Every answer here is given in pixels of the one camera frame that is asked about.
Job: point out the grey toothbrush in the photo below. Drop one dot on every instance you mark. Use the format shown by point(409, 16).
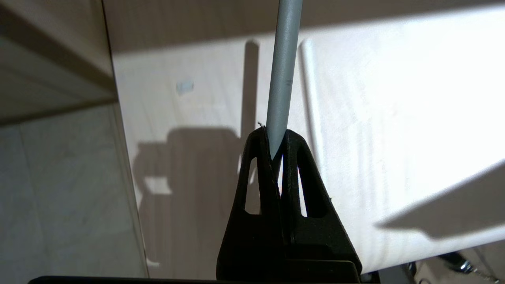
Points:
point(284, 79)

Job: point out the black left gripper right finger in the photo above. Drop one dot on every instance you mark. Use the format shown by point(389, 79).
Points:
point(315, 244)

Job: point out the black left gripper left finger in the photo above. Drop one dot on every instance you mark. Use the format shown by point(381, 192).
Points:
point(252, 236)

